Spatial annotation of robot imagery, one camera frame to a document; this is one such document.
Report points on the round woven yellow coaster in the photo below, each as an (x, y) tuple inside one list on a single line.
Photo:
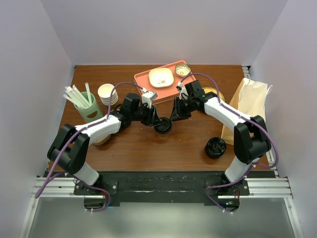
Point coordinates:
[(213, 90)]

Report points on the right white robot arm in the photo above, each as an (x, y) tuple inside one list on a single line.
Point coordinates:
[(251, 140)]

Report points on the cream square plate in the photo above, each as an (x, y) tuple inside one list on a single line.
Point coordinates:
[(161, 77)]

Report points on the wrapped white straw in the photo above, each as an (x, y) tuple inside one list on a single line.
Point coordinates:
[(70, 93), (73, 100), (80, 97)]

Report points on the green straw holder cup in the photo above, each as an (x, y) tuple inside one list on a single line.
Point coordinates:
[(91, 113)]

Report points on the stack of paper cups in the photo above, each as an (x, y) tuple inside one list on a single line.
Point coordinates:
[(107, 95)]

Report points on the stack of black lids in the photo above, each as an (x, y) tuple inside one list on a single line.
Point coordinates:
[(215, 147)]

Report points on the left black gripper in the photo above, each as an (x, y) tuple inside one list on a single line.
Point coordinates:
[(152, 119)]

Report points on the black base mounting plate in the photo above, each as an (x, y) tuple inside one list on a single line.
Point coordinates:
[(168, 187)]

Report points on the black coffee cup lid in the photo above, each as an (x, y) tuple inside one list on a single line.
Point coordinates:
[(164, 127)]

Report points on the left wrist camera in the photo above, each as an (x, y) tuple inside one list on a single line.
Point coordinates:
[(148, 97)]

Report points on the cardboard cup carrier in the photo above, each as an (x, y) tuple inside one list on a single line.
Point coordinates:
[(102, 140)]

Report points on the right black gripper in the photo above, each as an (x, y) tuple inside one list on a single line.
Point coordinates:
[(177, 113)]

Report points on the small floral bowl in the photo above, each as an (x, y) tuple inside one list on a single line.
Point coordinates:
[(182, 70)]

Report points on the brown paper bag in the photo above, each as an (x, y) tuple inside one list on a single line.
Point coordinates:
[(250, 97)]

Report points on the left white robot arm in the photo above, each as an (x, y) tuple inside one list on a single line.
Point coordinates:
[(71, 144)]

